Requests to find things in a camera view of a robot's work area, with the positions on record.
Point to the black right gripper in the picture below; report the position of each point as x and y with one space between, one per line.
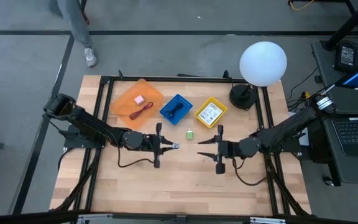
228 148

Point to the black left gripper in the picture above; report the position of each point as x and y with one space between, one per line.
152 143

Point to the white printed packet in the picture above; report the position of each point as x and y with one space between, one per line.
210 113

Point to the small pink cube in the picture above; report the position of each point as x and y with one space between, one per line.
139 99

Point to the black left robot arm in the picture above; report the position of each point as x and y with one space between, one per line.
85 121

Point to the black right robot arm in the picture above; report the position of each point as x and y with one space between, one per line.
278 133

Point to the green white USB charger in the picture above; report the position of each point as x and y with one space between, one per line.
190 135

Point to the blue plastic basket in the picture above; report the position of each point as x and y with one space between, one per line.
166 109

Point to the yellow plastic basket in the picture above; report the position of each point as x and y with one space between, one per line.
197 114

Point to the black caster wheel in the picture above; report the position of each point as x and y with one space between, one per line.
327 181

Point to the thin white rod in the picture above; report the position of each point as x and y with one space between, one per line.
329 88

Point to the dark grey side desk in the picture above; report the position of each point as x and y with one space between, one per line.
346 102

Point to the dark grey laptop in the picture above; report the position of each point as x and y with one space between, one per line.
356 133

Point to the person's leg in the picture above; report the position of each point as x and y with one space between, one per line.
76 25

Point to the black aluminium crossbar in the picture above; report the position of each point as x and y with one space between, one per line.
26 217

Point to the black power adapter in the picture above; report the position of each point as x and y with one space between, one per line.
346 56

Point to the black stand leg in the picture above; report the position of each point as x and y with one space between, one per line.
350 25

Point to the black metal table frame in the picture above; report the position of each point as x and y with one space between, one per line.
197 78

